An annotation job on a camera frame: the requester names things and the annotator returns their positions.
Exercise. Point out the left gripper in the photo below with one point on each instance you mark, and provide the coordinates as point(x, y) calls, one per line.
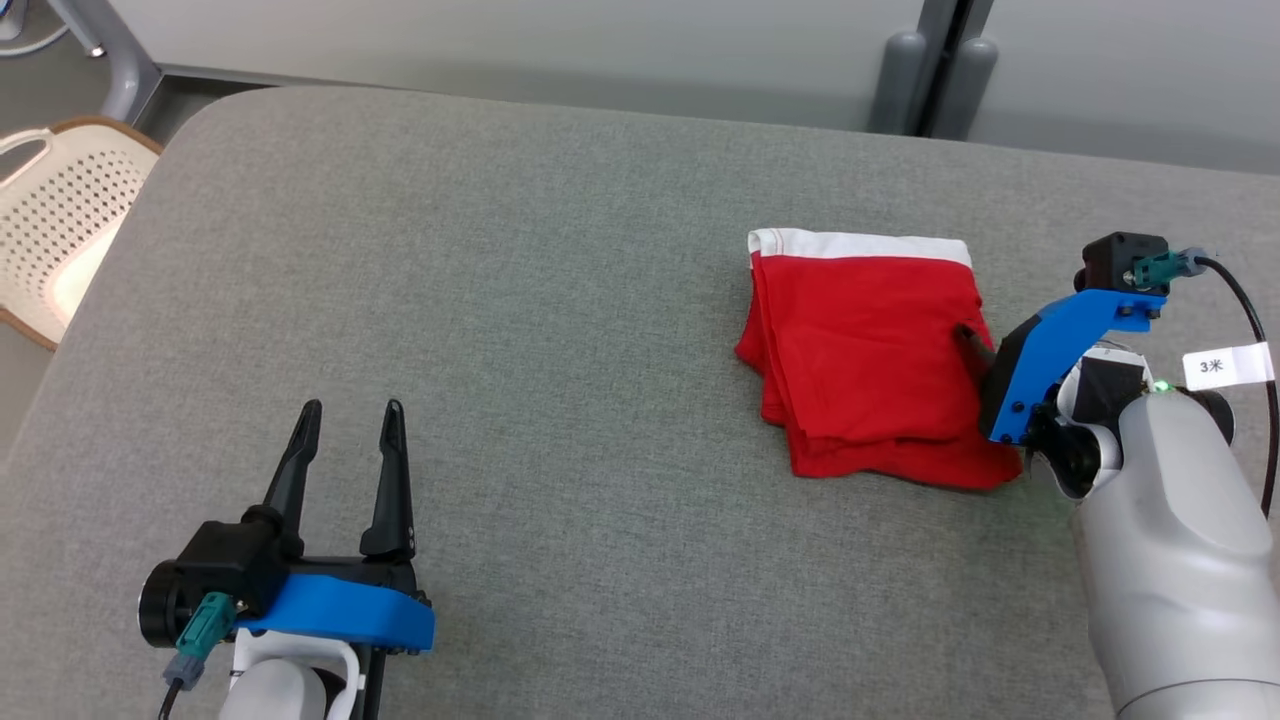
point(365, 690)

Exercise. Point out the teal camera connector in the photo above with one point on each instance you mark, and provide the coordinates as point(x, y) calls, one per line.
point(1165, 268)
point(205, 630)

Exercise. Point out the grey metal partition post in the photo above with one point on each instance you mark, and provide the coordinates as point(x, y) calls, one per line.
point(962, 95)
point(898, 90)

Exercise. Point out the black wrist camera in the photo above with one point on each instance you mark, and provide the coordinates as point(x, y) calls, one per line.
point(225, 560)
point(1125, 255)

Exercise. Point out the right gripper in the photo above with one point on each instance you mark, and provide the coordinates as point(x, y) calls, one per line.
point(1070, 455)

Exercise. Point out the white partition panel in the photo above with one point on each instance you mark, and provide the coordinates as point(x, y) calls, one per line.
point(1130, 70)
point(500, 40)

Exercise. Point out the teal right camera connector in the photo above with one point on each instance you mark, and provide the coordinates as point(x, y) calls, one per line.
point(1165, 268)

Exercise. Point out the white perforated laundry basket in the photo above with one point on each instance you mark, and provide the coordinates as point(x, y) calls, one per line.
point(70, 220)

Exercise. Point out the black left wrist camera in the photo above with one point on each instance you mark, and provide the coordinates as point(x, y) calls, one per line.
point(225, 560)

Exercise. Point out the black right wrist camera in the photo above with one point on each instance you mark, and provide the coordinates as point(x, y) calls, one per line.
point(1125, 255)

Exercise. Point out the teal left camera connector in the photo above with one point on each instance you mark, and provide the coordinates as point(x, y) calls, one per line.
point(205, 630)

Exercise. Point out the grey metal partition leg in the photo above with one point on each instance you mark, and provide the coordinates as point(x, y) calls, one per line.
point(120, 70)

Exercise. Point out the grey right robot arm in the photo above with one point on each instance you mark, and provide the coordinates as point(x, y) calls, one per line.
point(1170, 560)

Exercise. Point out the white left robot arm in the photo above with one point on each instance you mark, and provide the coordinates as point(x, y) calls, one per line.
point(280, 700)

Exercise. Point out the blue right camera bracket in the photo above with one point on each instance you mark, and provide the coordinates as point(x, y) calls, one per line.
point(1060, 335)

